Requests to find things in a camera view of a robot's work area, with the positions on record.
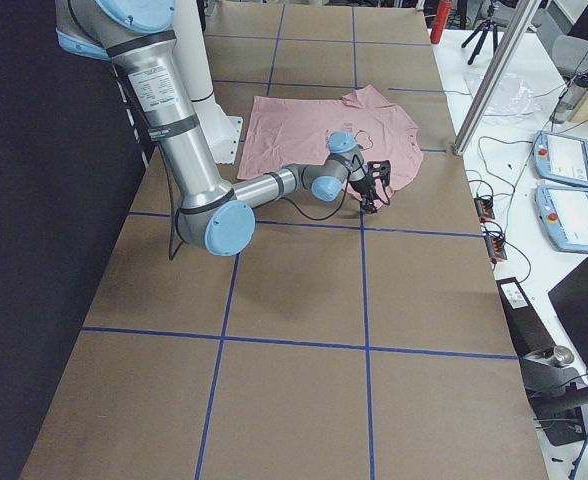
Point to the black camera tripod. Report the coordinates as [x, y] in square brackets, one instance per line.
[480, 33]

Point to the lower teach pendant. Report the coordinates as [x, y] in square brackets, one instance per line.
[563, 212]

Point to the brown paper table cover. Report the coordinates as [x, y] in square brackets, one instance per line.
[335, 346]

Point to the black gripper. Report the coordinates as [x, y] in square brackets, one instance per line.
[362, 188]

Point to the black clamp stand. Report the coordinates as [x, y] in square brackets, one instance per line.
[557, 393]

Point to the black orange connector strip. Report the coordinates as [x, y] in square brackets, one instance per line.
[484, 208]

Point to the upper teach pendant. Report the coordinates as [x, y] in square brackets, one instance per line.
[561, 158]

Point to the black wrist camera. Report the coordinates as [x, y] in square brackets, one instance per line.
[380, 171]

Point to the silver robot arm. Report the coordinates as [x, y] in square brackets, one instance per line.
[158, 49]

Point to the red cylinder bottle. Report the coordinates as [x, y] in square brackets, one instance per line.
[440, 21]

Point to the clear plastic bag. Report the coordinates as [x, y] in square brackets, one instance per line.
[513, 97]

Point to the teach pendant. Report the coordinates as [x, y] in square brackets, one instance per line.
[561, 158]
[563, 212]

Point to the pink Snoopy t-shirt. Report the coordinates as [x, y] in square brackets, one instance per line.
[286, 131]

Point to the aluminium frame post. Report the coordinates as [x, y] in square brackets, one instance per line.
[507, 47]

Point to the black box with label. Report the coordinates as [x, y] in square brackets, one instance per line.
[527, 331]

